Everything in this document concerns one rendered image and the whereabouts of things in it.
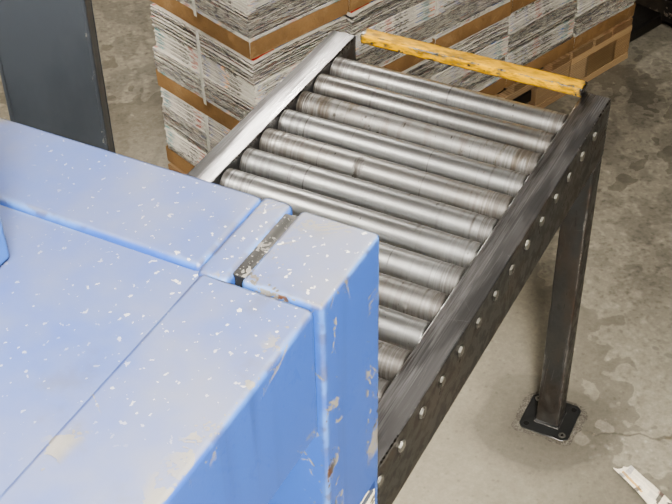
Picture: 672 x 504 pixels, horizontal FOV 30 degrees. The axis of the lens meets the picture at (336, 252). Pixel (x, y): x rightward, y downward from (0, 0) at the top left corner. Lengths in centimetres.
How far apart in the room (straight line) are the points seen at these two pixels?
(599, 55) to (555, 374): 143
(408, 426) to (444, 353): 13
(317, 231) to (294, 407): 10
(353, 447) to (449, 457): 186
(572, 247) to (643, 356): 59
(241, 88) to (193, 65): 18
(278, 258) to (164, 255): 7
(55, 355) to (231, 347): 9
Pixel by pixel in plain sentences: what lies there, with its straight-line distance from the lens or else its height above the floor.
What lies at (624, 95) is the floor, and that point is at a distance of 378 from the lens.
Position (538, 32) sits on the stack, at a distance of 350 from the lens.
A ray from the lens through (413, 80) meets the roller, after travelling 227.
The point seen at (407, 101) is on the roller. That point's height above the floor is 80.
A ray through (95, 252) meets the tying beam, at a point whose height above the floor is 154.
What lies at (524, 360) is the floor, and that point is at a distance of 287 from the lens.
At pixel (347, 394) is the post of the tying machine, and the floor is 146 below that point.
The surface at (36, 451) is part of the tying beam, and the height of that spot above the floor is 155.
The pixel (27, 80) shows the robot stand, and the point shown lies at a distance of 258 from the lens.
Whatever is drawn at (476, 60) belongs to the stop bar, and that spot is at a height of 82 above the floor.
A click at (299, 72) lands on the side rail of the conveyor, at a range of 230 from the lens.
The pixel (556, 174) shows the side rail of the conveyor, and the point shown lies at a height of 80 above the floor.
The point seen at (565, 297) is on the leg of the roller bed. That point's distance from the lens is 248.
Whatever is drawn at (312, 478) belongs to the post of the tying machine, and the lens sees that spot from 78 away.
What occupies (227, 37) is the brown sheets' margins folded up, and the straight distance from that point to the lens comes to 276.
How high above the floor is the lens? 200
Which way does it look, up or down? 40 degrees down
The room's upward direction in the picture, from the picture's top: 1 degrees counter-clockwise
